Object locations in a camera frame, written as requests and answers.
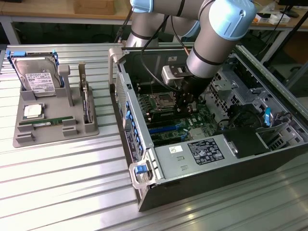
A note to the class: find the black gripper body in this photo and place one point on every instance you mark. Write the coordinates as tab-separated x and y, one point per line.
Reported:
196	86

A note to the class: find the green RAM stick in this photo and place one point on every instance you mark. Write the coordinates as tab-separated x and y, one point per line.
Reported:
163	114
57	119

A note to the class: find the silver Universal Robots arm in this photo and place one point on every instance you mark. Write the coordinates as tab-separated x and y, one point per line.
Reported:
216	36

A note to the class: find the green motherboard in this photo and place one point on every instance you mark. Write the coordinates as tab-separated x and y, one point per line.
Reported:
204	115

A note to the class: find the CPU socket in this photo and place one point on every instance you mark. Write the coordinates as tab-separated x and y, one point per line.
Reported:
163	99

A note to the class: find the silver chipset heatsink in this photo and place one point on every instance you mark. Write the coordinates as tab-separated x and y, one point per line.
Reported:
199	134

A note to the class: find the blue expansion slot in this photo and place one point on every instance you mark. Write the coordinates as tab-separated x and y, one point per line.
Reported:
166	128

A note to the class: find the perforated metal drive cage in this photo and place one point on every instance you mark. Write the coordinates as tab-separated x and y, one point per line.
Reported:
223	96

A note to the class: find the thin metal locking lever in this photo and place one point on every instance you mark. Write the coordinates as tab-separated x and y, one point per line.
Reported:
152	87

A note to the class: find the grey power supply unit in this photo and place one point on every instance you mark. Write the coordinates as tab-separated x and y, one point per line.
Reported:
173	166

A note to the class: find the black plastic shroud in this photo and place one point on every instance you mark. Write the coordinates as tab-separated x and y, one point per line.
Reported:
245	142

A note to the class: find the silver metal disk bay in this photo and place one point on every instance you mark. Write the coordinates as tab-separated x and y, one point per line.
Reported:
262	98

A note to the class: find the blue case latch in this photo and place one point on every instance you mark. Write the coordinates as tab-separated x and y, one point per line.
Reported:
140	169

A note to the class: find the black open PC case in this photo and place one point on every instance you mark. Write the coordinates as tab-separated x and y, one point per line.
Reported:
216	183

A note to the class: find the orange and white box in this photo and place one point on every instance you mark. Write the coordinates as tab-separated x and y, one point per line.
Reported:
263	17

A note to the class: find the graphics card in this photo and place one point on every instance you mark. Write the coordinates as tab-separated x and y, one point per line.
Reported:
86	106

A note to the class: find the black tripod pole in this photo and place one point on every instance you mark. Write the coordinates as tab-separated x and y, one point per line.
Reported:
298	24

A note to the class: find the black monitor stand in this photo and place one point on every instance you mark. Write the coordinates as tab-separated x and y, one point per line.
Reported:
288	10

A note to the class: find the grey parts rack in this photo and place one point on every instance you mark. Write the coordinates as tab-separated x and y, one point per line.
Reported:
55	108

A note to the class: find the silver CPU chip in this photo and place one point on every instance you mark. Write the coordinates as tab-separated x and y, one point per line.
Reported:
33	111

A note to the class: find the wooden workbench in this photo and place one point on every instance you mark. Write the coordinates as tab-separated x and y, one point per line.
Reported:
48	9

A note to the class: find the hard disk with blue bracket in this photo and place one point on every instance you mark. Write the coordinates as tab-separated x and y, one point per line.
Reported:
36	72

